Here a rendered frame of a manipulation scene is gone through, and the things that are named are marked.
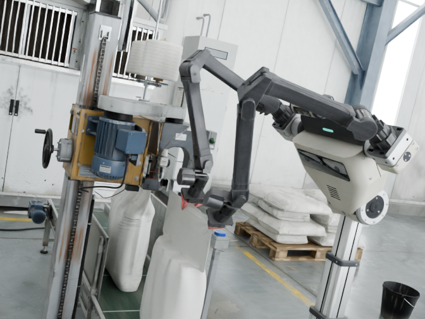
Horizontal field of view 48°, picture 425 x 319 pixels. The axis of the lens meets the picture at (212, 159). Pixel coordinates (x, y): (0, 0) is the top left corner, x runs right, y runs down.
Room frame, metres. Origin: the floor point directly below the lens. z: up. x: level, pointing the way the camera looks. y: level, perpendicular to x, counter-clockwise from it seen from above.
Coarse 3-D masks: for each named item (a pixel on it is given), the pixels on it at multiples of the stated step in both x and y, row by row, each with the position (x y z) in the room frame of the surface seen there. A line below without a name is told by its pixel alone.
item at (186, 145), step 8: (160, 120) 2.28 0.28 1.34; (168, 128) 2.24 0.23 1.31; (176, 128) 2.26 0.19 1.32; (184, 128) 2.27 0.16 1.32; (168, 136) 2.24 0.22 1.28; (160, 144) 2.22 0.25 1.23; (168, 144) 2.24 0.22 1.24; (176, 144) 2.26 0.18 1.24; (184, 144) 2.28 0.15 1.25; (192, 144) 2.30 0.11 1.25; (184, 152) 2.34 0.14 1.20; (192, 152) 2.30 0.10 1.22; (152, 160) 2.26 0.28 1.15; (184, 160) 2.34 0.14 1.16; (192, 160) 2.31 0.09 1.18; (152, 168) 2.24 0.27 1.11; (152, 176) 2.23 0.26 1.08
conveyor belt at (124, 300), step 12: (96, 216) 3.67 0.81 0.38; (108, 276) 2.61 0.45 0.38; (144, 276) 2.71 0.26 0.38; (108, 288) 2.45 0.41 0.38; (108, 300) 2.32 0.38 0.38; (120, 300) 2.34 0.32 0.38; (132, 300) 2.37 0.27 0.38; (108, 312) 2.19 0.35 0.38; (120, 312) 2.22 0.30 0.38; (132, 312) 2.24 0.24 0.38
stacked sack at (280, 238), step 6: (252, 222) 5.15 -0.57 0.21; (258, 222) 5.08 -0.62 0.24; (258, 228) 5.04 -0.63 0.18; (264, 228) 4.94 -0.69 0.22; (270, 234) 4.83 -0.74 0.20; (276, 240) 4.73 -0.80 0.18; (282, 240) 4.75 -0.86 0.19; (288, 240) 4.78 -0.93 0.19; (294, 240) 4.82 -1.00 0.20; (300, 240) 4.86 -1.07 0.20; (306, 240) 4.90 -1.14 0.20
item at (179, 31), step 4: (164, 24) 5.38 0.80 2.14; (168, 24) 5.38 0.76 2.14; (168, 28) 5.38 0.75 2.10; (172, 28) 5.38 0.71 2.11; (176, 28) 5.41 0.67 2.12; (180, 28) 5.44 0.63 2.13; (184, 28) 5.52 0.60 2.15; (164, 32) 5.38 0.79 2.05; (168, 32) 5.38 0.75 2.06; (172, 32) 5.39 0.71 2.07; (176, 32) 5.41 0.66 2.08; (180, 32) 5.45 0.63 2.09; (164, 36) 5.38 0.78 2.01; (168, 36) 5.38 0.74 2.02; (172, 36) 5.40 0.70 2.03; (176, 36) 5.42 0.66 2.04; (180, 36) 5.47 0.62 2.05; (168, 40) 5.39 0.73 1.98; (172, 40) 5.40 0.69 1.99; (176, 40) 5.43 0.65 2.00; (180, 40) 5.49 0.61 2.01; (180, 44) 5.51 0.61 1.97
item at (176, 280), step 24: (168, 216) 2.20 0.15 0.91; (192, 216) 1.93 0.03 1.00; (168, 240) 2.10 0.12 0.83; (192, 240) 1.90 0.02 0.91; (168, 264) 1.91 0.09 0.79; (192, 264) 1.86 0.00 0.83; (144, 288) 2.13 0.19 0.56; (168, 288) 1.87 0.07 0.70; (192, 288) 1.85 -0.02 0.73; (144, 312) 2.04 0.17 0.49; (168, 312) 1.85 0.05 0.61; (192, 312) 1.85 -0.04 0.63
